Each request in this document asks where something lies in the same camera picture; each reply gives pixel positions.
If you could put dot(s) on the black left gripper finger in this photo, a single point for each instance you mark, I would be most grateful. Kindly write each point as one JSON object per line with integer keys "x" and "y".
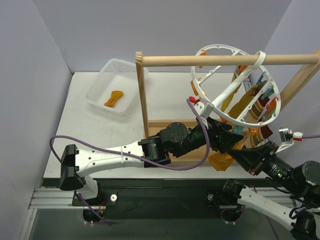
{"x": 220, "y": 127}
{"x": 227, "y": 140}

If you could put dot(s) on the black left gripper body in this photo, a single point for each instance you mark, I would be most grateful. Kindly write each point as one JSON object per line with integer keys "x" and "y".
{"x": 216, "y": 133}

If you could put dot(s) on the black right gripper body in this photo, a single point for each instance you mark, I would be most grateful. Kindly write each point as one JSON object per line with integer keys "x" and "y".
{"x": 258, "y": 162}

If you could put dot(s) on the mustard yellow sock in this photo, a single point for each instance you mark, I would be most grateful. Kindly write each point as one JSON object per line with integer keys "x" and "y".
{"x": 221, "y": 161}
{"x": 228, "y": 100}

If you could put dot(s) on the small orange sock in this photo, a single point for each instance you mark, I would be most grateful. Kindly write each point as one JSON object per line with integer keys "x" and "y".
{"x": 115, "y": 95}

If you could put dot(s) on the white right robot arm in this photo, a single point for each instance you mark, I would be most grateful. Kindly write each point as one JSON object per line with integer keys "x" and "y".
{"x": 300, "y": 184}

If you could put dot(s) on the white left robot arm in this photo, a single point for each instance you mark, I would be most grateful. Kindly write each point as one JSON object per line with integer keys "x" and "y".
{"x": 112, "y": 160}

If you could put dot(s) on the white round sock hanger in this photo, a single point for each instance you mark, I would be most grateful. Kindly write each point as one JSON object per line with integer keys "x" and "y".
{"x": 267, "y": 87}

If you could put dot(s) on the wooden hanger rack stand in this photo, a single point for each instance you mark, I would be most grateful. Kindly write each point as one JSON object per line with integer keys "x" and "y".
{"x": 310, "y": 64}

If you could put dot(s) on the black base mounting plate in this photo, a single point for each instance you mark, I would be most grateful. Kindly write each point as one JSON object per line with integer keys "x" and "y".
{"x": 160, "y": 199}

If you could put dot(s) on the white plastic mesh basket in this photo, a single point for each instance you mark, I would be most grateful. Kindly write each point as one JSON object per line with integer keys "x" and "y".
{"x": 116, "y": 75}

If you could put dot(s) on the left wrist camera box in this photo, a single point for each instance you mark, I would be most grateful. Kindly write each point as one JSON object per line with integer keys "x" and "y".
{"x": 203, "y": 107}

